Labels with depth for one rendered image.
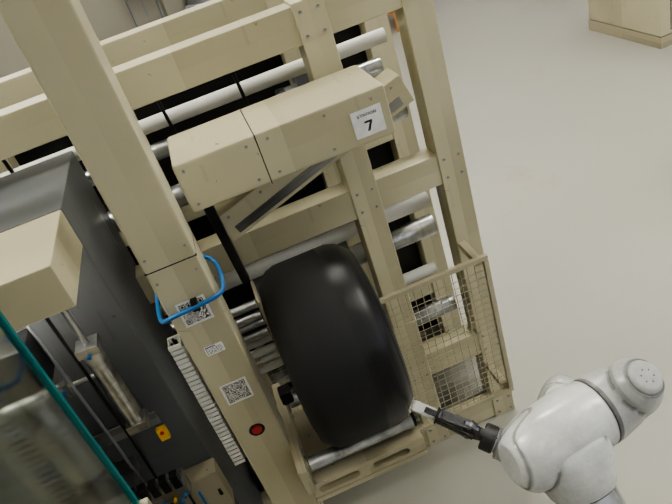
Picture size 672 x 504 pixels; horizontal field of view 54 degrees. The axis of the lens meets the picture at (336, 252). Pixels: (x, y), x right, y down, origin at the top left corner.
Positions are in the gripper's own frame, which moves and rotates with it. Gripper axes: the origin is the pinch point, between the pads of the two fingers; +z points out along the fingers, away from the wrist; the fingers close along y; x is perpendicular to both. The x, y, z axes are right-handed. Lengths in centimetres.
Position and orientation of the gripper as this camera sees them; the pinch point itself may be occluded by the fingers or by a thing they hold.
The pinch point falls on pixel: (424, 410)
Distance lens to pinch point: 186.8
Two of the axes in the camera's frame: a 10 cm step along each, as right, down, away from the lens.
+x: 4.3, -8.2, 3.8
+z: -9.0, -3.4, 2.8
